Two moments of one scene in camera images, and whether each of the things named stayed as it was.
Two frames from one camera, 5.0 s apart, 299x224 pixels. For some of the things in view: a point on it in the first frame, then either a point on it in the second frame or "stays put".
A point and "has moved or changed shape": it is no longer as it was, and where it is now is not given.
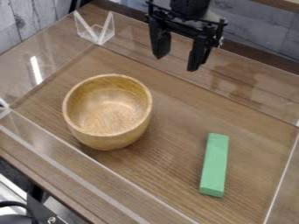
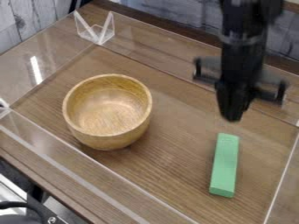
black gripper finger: x=200 y=52 to x=233 y=98
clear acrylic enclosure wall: x=183 y=146 stays put
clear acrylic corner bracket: x=97 y=33 stays put
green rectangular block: x=213 y=173 has moved or changed shape
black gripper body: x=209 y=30 to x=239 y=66
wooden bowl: x=107 y=109 stays put
